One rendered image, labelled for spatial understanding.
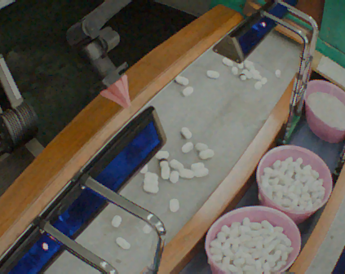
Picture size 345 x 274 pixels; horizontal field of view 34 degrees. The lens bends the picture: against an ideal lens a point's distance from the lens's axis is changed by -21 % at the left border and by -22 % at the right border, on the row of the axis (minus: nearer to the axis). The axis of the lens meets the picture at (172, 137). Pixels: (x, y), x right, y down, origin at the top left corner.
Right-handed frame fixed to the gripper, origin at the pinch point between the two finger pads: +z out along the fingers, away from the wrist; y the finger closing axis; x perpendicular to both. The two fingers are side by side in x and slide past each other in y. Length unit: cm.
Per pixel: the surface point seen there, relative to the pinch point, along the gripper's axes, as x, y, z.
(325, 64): -16, 83, 33
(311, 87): -12, 65, 34
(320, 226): -30, 4, 54
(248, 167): -10.9, 11.3, 30.3
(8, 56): 153, 87, -52
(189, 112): 5.7, 22.7, 13.6
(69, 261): 3.0, -43.9, 17.8
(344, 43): -28, 91, 30
